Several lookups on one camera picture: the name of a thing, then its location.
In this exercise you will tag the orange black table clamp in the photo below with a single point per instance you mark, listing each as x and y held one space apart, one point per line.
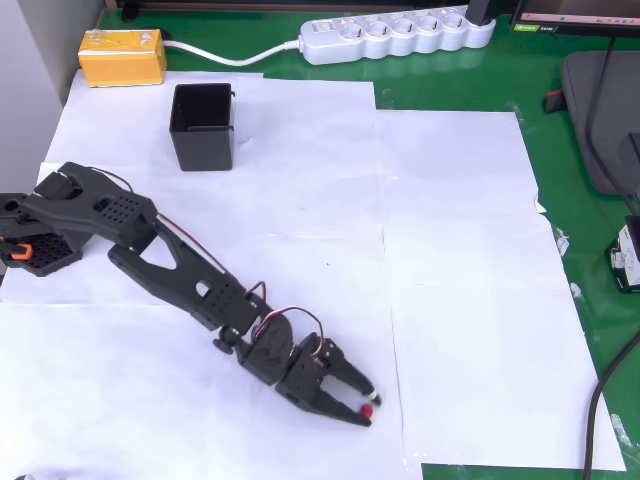
20 251

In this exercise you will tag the white paper table cover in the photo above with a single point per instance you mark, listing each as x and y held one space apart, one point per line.
450 250

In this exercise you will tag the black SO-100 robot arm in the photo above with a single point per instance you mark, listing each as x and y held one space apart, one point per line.
165 265

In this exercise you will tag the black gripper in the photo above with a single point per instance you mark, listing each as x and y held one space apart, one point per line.
311 376

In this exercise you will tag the white multi-socket power strip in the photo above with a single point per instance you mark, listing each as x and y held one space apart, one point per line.
395 40

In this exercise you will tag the small black green device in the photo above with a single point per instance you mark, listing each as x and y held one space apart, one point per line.
627 255

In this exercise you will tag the yellow cardboard box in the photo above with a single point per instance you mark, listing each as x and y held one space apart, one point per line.
122 60

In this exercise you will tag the black square container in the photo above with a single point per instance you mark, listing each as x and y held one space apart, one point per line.
205 150

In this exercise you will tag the small red pawn piece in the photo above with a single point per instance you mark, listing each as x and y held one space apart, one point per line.
368 411

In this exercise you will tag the gray laptop sleeve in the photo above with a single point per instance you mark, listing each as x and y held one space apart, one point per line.
580 125

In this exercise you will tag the red black tag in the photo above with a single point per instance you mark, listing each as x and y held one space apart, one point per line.
554 102

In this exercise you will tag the black plug adapter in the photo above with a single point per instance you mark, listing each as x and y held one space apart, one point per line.
481 11

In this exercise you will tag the black computer monitor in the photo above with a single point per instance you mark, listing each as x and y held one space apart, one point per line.
575 17

